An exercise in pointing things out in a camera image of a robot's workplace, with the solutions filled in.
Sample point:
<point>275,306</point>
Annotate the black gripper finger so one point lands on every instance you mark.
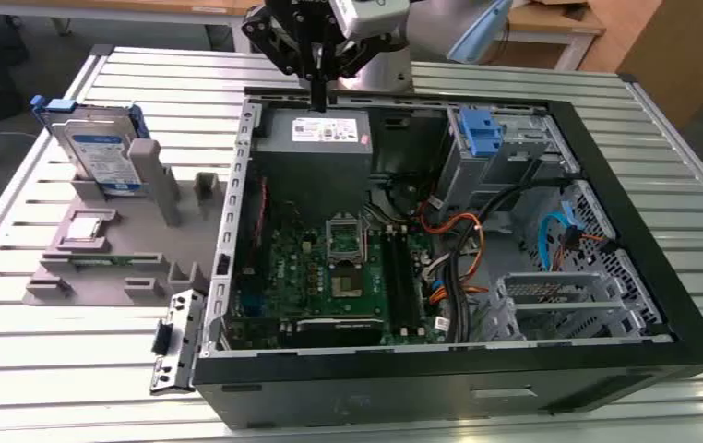
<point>276,51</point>
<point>351,64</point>

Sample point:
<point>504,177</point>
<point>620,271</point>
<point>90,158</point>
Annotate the hard disk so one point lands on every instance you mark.
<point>102,152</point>

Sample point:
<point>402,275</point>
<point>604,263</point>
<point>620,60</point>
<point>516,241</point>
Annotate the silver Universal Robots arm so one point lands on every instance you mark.
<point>388,69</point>

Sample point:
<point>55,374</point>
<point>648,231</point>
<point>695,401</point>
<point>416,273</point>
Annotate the wooden top white desk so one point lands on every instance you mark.
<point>172,5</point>
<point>560,20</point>

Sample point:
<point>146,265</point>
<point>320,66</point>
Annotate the grey power supply unit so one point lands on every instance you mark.
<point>314,175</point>

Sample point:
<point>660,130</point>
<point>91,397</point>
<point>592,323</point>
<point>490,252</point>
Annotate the blue plastic drive carrier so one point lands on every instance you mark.
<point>480,134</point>

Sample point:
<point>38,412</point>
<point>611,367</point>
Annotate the grey metal drive cage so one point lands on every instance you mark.
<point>511,166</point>

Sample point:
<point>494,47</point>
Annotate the black RAM slot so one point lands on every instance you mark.
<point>392,277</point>
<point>410,277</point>

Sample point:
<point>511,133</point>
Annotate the green motherboard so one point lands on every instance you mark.
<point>292,277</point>

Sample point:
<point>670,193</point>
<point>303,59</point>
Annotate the CPU socket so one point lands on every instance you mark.
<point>350,285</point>

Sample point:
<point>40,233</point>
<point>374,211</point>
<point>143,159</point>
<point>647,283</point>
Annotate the silver CPU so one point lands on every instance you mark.
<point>84,227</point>

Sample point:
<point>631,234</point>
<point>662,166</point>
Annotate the grey plastic parts rack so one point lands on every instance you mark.
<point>142,258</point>

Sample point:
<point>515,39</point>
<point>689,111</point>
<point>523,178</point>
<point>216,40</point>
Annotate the green RAM stick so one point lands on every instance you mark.
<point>111,259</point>

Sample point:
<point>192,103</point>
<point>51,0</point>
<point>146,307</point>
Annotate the brown wooden cabinet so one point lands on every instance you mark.
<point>683,46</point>

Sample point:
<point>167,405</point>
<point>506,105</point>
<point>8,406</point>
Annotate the black graphics card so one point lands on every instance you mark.
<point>332,332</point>

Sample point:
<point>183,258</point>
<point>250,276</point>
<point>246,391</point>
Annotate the black open PC case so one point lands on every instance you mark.
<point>388,392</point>

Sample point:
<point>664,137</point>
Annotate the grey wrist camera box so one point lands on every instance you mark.
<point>375,20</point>

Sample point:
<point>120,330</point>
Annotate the grey metal slot retainer bracket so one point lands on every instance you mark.
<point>187,323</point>

